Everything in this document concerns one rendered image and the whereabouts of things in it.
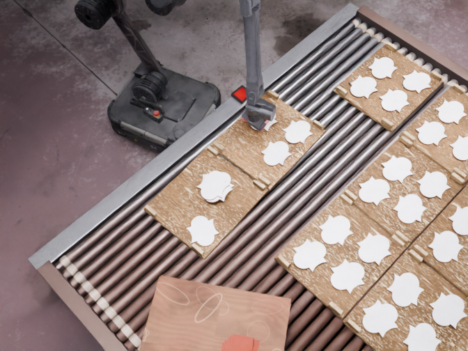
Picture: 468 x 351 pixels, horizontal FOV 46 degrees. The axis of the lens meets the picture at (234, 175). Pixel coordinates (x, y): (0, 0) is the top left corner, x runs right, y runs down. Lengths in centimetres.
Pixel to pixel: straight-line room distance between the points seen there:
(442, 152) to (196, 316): 131
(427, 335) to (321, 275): 44
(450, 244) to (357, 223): 37
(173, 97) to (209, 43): 78
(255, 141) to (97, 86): 180
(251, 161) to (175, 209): 40
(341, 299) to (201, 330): 56
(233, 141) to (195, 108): 103
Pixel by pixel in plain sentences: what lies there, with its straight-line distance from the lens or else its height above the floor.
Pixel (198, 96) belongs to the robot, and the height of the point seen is 24.
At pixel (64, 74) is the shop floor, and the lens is 415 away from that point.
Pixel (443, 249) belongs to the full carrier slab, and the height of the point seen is 95.
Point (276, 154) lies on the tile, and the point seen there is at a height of 95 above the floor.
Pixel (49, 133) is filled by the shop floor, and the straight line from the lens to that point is 386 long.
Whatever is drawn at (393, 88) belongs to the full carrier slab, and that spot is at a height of 94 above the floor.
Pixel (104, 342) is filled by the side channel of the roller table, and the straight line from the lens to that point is 217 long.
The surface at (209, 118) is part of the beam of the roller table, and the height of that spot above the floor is 91.
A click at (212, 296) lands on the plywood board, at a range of 206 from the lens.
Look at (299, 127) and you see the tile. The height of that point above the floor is 94.
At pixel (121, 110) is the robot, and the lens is 353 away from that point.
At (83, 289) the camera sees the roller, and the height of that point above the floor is 92.
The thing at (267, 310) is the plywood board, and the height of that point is 104.
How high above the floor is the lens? 300
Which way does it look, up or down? 60 degrees down
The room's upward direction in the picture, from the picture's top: 1 degrees counter-clockwise
